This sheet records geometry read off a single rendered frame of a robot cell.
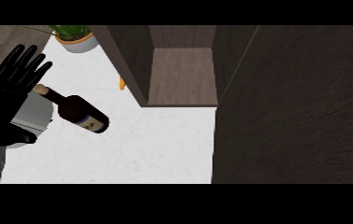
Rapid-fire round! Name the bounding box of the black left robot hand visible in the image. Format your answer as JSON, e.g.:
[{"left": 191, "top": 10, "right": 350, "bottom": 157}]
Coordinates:
[{"left": 0, "top": 44, "right": 53, "bottom": 147}]

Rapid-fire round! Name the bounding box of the open brown wooden cabinet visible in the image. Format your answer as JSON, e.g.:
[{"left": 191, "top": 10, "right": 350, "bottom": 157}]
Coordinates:
[{"left": 89, "top": 25, "right": 260, "bottom": 108}]

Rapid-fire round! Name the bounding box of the dark brown cabinet door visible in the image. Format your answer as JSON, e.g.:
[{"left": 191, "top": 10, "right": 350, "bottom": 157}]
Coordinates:
[{"left": 210, "top": 25, "right": 353, "bottom": 184}]

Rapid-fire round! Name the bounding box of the dark wine bottle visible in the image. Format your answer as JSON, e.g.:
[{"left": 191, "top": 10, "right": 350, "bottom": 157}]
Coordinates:
[{"left": 33, "top": 83, "right": 112, "bottom": 134}]

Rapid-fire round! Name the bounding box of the green plant in white pot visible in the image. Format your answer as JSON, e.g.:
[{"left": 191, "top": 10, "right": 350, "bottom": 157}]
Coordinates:
[{"left": 18, "top": 25, "right": 99, "bottom": 54}]

